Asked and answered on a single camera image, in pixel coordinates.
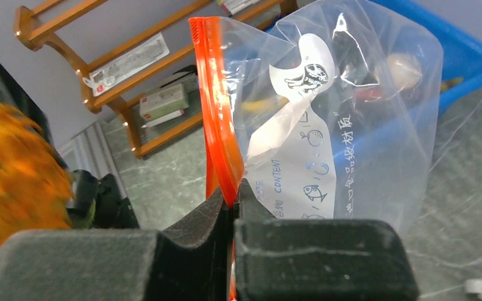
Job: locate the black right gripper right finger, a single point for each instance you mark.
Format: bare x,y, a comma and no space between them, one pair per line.
317,259

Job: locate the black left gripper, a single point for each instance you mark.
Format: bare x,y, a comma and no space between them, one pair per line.
99,203

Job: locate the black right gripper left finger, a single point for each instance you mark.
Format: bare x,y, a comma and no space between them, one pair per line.
187,261

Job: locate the orange toy pineapple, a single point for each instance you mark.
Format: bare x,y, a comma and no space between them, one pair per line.
34,188

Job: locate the clear zip top bag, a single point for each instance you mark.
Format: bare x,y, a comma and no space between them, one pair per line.
232,99

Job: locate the white cardboard box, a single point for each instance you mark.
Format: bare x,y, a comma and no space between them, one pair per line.
163,102

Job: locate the wooden shelf rack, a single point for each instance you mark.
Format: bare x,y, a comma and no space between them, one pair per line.
35,34

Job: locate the clear packaged item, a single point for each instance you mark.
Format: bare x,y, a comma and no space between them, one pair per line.
127,65

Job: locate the blue plastic bin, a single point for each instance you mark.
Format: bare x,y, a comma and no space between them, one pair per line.
457,62

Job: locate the toy mushroom slice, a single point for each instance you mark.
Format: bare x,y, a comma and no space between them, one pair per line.
405,70

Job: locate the coloured marker set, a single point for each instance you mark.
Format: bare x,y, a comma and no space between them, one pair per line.
232,7

